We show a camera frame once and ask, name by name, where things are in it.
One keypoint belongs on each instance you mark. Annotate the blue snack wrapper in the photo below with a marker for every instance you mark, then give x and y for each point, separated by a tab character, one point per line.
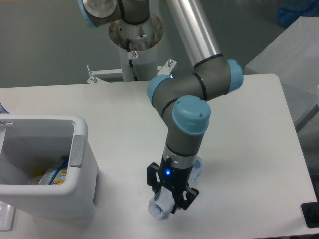
56	175

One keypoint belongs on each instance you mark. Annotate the white pedestal foot bracket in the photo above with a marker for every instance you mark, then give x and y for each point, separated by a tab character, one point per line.
99	76

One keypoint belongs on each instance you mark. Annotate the blue plastic bag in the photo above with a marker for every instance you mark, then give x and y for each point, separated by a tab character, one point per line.
290	10

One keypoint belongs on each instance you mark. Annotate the blue patterned object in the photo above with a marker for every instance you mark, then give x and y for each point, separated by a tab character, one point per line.
3	110

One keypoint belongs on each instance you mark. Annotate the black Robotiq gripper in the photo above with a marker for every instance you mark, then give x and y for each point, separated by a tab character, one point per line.
175	179

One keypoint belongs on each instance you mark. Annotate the white trash can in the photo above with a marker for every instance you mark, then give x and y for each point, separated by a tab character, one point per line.
27	141

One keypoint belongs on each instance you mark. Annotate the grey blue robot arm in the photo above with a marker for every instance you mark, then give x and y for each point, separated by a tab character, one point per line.
182	102

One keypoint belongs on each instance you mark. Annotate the grey covered side table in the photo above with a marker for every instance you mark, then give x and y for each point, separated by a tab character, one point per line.
294	58

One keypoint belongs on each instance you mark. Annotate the yellow white trash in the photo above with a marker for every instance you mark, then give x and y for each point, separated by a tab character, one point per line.
37	174

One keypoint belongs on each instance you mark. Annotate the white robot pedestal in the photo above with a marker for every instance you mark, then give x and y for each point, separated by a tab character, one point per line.
137	46

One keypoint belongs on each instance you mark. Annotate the black clamp mount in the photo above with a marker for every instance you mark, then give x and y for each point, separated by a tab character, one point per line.
310	212

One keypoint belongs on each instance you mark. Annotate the clear crushed plastic bottle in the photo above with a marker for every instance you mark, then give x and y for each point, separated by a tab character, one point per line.
161	204

